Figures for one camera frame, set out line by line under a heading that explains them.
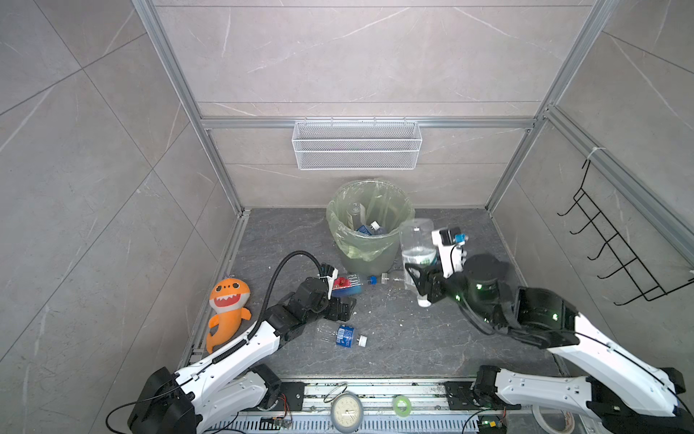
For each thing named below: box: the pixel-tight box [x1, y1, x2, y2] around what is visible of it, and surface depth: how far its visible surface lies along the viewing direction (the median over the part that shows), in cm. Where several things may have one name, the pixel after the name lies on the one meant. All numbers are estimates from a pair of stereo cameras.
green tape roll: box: [392, 395, 412, 418], surface depth 73 cm
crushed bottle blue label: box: [356, 219, 387, 236], surface depth 95 cm
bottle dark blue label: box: [335, 324, 368, 349], surface depth 81 cm
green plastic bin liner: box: [326, 179, 415, 263], surface depth 92 cm
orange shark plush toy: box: [206, 277, 253, 355], surface depth 85 cm
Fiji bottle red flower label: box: [331, 273, 365, 298], surface depth 92 cm
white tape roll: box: [531, 405, 576, 434], surface depth 70 cm
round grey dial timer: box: [329, 390, 364, 434], surface depth 69 cm
